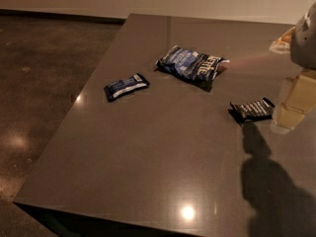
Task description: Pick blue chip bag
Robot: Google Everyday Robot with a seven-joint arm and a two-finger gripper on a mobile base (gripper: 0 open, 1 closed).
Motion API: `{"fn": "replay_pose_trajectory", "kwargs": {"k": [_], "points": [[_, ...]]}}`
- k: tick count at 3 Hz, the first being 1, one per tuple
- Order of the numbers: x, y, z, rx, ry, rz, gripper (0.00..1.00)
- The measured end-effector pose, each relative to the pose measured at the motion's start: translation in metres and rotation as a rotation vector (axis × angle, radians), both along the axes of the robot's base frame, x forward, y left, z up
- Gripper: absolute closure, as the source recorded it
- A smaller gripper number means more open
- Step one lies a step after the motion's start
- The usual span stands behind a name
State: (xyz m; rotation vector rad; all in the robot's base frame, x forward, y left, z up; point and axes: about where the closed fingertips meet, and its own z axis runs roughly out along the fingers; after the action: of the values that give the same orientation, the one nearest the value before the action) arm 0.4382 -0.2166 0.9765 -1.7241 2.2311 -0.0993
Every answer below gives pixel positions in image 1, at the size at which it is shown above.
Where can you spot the dark blue snack bar wrapper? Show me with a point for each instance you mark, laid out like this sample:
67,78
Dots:
126,86

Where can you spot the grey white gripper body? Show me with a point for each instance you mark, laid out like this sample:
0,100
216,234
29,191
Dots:
304,44

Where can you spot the black snack bar wrapper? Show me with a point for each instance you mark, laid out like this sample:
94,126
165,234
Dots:
253,111

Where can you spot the orange white snack bag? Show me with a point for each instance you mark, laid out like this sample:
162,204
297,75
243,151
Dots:
282,44

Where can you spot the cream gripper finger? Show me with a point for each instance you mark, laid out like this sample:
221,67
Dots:
285,120
299,94

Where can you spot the blue Kettle chip bag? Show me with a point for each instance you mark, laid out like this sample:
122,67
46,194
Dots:
190,64

